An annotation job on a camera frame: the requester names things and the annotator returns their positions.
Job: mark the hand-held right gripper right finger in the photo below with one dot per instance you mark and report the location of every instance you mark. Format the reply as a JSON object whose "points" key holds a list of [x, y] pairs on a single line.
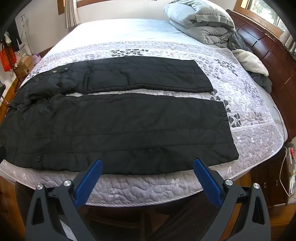
{"points": [[208, 183]]}

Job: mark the black pants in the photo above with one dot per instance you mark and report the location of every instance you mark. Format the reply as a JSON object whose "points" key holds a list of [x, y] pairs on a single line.
{"points": [[115, 129]]}

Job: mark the beige curtain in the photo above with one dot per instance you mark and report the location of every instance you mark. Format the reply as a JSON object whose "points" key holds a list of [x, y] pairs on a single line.
{"points": [[72, 12]]}

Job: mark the bed with white sheet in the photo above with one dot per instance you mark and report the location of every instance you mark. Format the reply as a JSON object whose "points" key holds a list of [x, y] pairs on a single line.
{"points": [[127, 30]]}

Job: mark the metal frame chair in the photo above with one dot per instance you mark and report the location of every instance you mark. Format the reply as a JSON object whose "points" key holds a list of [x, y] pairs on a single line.
{"points": [[24, 34]]}

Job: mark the power strip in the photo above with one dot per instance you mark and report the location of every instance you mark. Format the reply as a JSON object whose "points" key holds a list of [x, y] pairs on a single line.
{"points": [[291, 157]]}

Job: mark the red bag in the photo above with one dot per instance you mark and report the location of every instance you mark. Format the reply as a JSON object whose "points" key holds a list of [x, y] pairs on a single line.
{"points": [[7, 59]]}

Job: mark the black hanging garment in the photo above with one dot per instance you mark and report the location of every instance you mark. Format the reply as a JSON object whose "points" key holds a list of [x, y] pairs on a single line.
{"points": [[15, 34]]}

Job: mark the wood framed window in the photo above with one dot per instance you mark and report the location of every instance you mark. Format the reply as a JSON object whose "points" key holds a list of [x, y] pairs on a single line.
{"points": [[101, 1], [266, 11]]}

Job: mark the light grey pillow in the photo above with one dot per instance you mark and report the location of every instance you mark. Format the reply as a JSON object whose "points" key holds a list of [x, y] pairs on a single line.
{"points": [[196, 9]]}

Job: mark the dark grey cloth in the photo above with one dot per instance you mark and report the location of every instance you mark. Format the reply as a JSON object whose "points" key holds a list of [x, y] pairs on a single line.
{"points": [[263, 81]]}

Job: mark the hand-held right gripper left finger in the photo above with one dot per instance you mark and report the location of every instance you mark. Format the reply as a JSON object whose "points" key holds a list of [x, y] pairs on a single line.
{"points": [[89, 183]]}

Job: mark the cardboard box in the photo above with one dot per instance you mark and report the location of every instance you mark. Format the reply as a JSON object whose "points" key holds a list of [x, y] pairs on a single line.
{"points": [[24, 66]]}

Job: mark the dark wooden headboard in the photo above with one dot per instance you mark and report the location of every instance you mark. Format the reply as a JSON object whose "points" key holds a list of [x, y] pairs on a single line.
{"points": [[272, 58]]}

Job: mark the white fleece blanket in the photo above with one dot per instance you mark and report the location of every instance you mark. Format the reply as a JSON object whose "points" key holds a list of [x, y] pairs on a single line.
{"points": [[252, 61]]}

